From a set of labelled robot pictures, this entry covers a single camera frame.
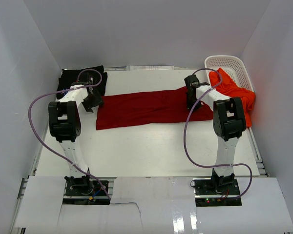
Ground red t shirt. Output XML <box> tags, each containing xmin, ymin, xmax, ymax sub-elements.
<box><xmin>95</xmin><ymin>87</ymin><xmax>214</xmax><ymax>131</ymax></box>

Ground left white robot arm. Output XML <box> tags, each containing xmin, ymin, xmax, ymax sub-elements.
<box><xmin>48</xmin><ymin>69</ymin><xmax>102</xmax><ymax>195</ymax></box>

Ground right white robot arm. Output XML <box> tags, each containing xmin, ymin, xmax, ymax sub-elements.
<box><xmin>183</xmin><ymin>75</ymin><xmax>247</xmax><ymax>195</ymax></box>

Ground folded black t shirt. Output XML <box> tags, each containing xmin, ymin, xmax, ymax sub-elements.
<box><xmin>57</xmin><ymin>65</ymin><xmax>108</xmax><ymax>96</ymax></box>

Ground orange t shirt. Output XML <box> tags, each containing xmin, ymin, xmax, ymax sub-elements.
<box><xmin>216</xmin><ymin>68</ymin><xmax>255</xmax><ymax>128</ymax></box>

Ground white papers at back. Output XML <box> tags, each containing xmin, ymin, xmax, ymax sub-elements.
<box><xmin>126</xmin><ymin>65</ymin><xmax>174</xmax><ymax>71</ymax></box>

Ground white plastic basket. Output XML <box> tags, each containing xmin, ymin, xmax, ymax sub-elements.
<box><xmin>204</xmin><ymin>55</ymin><xmax>254</xmax><ymax>92</ymax></box>

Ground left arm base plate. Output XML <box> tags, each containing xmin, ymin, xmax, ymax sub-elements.
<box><xmin>63</xmin><ymin>175</ymin><xmax>112</xmax><ymax>205</ymax></box>

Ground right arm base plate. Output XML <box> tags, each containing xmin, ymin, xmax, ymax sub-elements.
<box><xmin>190</xmin><ymin>179</ymin><xmax>242</xmax><ymax>207</ymax></box>

